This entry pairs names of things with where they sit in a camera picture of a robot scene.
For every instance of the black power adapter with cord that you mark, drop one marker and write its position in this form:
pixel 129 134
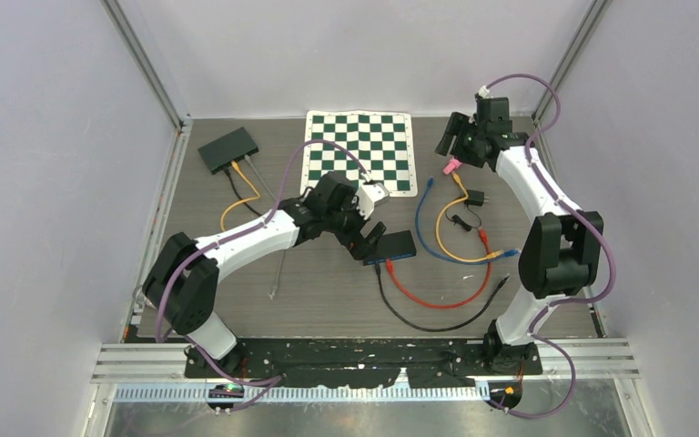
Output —
pixel 476 198

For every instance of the green white chessboard mat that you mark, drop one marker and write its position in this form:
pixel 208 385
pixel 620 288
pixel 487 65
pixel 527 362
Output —
pixel 381 142

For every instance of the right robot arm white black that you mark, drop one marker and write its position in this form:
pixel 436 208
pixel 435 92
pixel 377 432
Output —
pixel 560 255

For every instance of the flat black network switch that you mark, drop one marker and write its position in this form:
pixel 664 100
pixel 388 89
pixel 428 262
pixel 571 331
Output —
pixel 220 153

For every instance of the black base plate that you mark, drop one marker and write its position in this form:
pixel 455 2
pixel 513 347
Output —
pixel 364 363

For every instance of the ribbed black network switch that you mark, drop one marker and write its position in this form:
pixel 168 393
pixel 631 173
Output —
pixel 392 246

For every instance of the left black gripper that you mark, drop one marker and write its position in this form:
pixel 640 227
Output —
pixel 359 246

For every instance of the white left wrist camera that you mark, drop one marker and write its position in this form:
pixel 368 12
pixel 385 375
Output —
pixel 369 196

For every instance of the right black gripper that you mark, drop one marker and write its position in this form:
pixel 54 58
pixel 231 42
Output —
pixel 458 125

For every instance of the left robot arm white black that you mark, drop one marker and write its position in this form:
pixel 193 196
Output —
pixel 183 282

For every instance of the pink cylindrical device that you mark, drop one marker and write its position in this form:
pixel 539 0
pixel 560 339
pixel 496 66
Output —
pixel 452 165

